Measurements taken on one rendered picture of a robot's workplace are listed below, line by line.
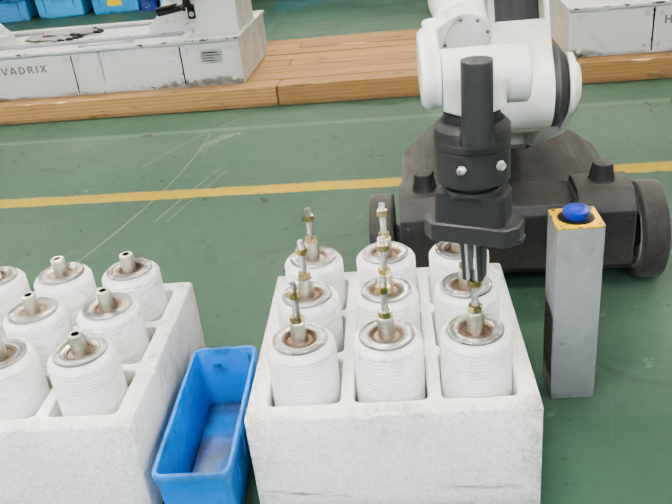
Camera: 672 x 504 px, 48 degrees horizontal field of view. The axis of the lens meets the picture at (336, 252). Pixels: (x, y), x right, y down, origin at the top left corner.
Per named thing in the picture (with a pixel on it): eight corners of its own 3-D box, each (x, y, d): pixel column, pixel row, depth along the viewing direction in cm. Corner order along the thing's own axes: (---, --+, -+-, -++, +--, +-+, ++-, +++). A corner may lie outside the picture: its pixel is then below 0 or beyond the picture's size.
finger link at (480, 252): (474, 284, 95) (473, 240, 92) (481, 272, 98) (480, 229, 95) (486, 285, 94) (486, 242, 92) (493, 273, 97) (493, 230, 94)
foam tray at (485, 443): (290, 358, 142) (277, 275, 134) (499, 347, 139) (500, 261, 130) (262, 519, 108) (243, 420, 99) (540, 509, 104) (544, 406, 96)
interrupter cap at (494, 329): (501, 350, 96) (501, 345, 96) (442, 345, 98) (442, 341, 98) (506, 318, 102) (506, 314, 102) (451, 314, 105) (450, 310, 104)
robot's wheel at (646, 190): (616, 249, 167) (622, 165, 158) (639, 248, 167) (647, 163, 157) (640, 296, 150) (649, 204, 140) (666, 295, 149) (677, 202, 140)
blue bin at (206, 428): (206, 404, 132) (193, 348, 127) (268, 401, 131) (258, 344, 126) (166, 541, 106) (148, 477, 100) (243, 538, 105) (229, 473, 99)
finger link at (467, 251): (474, 271, 98) (474, 228, 95) (467, 283, 96) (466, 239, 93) (462, 269, 99) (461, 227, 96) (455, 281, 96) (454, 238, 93)
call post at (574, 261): (541, 373, 131) (547, 210, 117) (583, 371, 130) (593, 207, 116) (550, 399, 124) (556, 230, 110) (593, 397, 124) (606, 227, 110)
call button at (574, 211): (559, 215, 115) (559, 203, 114) (586, 213, 115) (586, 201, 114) (565, 226, 112) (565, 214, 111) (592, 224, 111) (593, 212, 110)
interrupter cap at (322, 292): (314, 314, 108) (314, 310, 108) (272, 304, 112) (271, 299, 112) (341, 289, 114) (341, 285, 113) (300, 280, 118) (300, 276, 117)
